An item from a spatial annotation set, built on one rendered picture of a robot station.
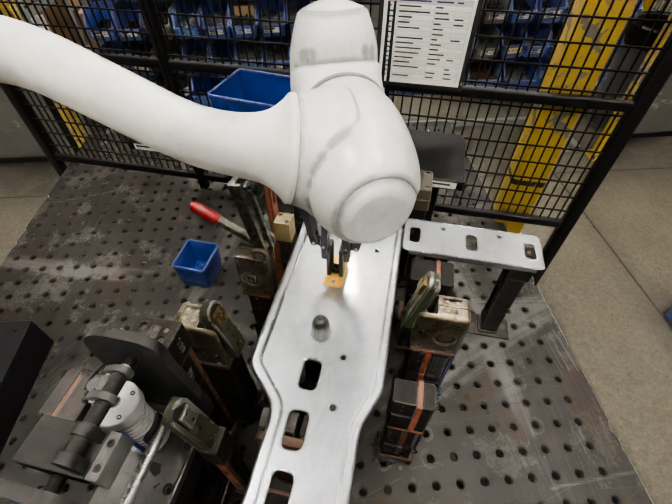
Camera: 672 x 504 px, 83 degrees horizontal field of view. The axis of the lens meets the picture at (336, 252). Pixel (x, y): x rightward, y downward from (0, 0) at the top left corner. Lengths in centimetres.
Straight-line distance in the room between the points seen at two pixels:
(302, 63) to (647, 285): 232
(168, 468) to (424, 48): 100
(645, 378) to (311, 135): 202
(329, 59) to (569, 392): 92
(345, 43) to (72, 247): 120
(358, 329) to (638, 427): 154
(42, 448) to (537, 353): 100
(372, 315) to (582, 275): 183
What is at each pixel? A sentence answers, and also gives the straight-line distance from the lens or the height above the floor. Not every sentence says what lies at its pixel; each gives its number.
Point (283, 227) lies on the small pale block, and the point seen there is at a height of 106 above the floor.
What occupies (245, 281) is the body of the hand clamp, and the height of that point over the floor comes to 98.
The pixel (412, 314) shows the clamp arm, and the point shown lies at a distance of 69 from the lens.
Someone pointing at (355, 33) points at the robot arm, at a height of 145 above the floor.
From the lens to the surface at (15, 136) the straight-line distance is 317.
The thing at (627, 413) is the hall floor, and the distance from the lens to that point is 206.
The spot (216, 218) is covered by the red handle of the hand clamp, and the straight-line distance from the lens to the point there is 72.
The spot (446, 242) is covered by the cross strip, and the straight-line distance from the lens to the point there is 85.
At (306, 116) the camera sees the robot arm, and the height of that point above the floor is 144.
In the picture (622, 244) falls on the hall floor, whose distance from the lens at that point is 274.
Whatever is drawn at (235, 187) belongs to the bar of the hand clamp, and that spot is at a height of 121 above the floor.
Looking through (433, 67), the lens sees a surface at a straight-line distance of 108.
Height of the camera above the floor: 159
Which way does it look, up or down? 48 degrees down
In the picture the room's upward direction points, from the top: straight up
